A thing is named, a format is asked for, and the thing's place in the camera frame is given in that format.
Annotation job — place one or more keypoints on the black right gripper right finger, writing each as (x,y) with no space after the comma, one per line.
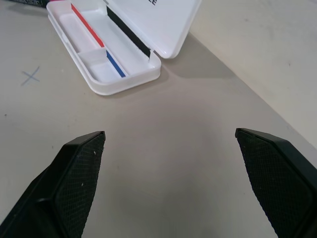
(277,178)

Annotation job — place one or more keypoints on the white plastic pencil case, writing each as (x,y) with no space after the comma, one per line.
(158,24)

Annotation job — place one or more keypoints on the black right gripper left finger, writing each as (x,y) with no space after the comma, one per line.
(74,178)

